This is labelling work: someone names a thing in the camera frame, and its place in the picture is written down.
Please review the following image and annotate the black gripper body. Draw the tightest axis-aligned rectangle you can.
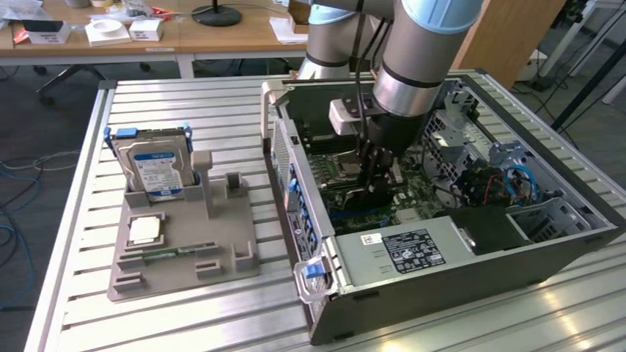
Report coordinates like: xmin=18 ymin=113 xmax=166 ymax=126
xmin=365 ymin=111 xmax=428 ymax=157

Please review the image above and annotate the CPU socket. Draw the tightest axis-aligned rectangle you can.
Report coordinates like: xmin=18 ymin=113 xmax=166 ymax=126
xmin=331 ymin=152 xmax=366 ymax=177

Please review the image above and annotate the green motherboard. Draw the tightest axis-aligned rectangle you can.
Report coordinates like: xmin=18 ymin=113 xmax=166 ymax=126
xmin=301 ymin=120 xmax=456 ymax=235

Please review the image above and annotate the perforated metal drive cage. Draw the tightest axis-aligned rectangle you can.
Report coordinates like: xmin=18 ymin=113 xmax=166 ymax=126
xmin=421 ymin=87 xmax=493 ymax=184

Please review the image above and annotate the grey power supply unit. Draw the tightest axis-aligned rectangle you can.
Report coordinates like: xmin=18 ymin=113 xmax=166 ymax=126
xmin=334 ymin=216 xmax=477 ymax=287

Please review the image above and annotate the white bin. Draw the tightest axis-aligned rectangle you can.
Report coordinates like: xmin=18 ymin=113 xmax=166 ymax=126
xmin=516 ymin=49 xmax=549 ymax=85

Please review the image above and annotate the white paper stack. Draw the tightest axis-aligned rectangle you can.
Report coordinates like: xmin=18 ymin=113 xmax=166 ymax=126
xmin=269 ymin=17 xmax=310 ymax=45

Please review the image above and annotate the grey metal disk bay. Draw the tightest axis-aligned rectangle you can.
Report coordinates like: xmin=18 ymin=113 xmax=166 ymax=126
xmin=506 ymin=196 xmax=581 ymax=245

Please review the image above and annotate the wooden cabinet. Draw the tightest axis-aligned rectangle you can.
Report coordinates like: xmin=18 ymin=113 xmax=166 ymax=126
xmin=449 ymin=0 xmax=569 ymax=89

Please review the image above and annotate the brown cardboard box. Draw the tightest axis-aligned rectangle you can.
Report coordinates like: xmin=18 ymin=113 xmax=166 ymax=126
xmin=287 ymin=0 xmax=314 ymax=26

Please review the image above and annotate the dark grey PC case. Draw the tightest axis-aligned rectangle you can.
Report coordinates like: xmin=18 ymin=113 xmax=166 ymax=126
xmin=261 ymin=69 xmax=626 ymax=348

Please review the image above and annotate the black pole stand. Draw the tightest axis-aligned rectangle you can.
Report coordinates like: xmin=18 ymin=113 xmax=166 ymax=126
xmin=550 ymin=47 xmax=626 ymax=131

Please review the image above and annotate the hard disk in blue caddy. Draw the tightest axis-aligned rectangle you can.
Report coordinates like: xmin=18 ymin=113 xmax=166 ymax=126
xmin=102 ymin=124 xmax=199 ymax=201

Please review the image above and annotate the wooden desk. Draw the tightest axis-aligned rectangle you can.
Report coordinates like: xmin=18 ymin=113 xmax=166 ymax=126
xmin=0 ymin=0 xmax=448 ymax=80

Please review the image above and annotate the grey parts rack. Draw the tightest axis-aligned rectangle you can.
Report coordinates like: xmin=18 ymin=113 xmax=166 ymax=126
xmin=106 ymin=149 xmax=262 ymax=304

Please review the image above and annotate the green RAM stick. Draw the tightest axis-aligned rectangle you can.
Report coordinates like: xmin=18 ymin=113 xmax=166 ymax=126
xmin=141 ymin=246 xmax=201 ymax=260

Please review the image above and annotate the black lamp base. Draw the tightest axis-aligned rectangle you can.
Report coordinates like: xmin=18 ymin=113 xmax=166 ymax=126
xmin=190 ymin=0 xmax=243 ymax=27

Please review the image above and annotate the silver CPU chip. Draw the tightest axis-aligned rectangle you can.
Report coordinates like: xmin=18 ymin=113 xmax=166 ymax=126
xmin=126 ymin=216 xmax=163 ymax=247

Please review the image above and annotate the white cardboard box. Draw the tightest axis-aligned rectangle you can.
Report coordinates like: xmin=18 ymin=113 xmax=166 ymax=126
xmin=127 ymin=18 xmax=166 ymax=42

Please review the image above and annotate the white round tape holder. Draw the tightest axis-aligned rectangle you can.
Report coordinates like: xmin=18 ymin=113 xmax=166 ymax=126
xmin=84 ymin=20 xmax=134 ymax=48

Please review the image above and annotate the black office chair base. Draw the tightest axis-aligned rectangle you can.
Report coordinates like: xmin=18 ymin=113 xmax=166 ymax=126
xmin=34 ymin=64 xmax=107 ymax=107

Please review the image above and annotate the white box with black top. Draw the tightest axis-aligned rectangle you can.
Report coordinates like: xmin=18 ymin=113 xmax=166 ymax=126
xmin=23 ymin=20 xmax=72 ymax=45

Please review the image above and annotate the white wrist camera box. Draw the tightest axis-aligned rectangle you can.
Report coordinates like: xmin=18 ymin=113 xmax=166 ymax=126
xmin=327 ymin=98 xmax=374 ymax=136

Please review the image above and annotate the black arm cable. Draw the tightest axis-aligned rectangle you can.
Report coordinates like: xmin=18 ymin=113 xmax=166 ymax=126
xmin=353 ymin=0 xmax=394 ymax=147

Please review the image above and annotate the red wire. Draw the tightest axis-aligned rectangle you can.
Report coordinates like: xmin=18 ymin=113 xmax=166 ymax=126
xmin=482 ymin=175 xmax=505 ymax=206

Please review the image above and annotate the blue wire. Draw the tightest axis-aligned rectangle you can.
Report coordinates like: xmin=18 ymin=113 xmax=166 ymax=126
xmin=504 ymin=164 xmax=542 ymax=205

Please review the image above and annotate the blue case handle latch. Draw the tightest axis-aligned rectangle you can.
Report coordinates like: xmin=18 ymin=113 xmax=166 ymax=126
xmin=302 ymin=263 xmax=327 ymax=282

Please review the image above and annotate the grey floor cable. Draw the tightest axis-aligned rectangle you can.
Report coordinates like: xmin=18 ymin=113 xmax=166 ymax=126
xmin=0 ymin=150 xmax=79 ymax=173

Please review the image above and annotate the blue floor cable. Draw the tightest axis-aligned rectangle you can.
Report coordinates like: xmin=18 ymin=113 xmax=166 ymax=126
xmin=0 ymin=175 xmax=39 ymax=312

